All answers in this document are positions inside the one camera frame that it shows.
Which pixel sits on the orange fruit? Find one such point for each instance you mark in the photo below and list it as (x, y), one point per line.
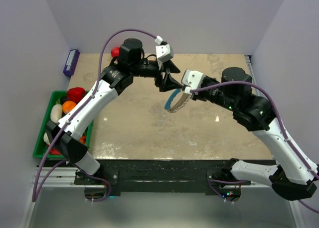
(68, 106)

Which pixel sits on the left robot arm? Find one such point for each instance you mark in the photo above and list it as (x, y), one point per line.
(130, 62)

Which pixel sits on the white radish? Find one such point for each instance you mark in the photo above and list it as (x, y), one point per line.
(56, 113)

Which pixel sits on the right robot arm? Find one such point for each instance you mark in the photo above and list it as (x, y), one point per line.
(294, 175)

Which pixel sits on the red tomato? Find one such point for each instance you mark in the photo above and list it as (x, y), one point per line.
(115, 52)

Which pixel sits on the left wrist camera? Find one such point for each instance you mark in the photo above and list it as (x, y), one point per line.
(164, 53)

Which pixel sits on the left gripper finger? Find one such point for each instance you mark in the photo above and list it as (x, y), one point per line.
(168, 83)
(171, 67)

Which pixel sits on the red bell pepper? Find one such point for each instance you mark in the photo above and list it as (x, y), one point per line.
(76, 94)

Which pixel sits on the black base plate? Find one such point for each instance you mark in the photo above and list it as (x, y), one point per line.
(163, 176)

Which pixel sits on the purple box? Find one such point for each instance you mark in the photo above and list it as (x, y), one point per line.
(71, 62)

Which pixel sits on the green cabbage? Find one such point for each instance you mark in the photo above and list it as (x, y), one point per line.
(46, 139)

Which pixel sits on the blue grey keyring with rings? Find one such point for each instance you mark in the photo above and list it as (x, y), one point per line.
(183, 100)

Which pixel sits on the orange pumpkin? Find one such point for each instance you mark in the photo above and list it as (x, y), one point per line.
(82, 139)

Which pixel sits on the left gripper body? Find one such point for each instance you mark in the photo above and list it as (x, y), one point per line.
(159, 79)

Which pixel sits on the green plastic bin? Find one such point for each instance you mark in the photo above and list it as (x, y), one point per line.
(40, 146)

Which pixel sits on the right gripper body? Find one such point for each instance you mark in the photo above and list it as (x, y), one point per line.
(214, 95)

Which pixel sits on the aluminium frame rail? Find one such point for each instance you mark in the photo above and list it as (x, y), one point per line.
(61, 204)

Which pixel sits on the red chili pepper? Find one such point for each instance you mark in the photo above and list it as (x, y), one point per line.
(54, 152)

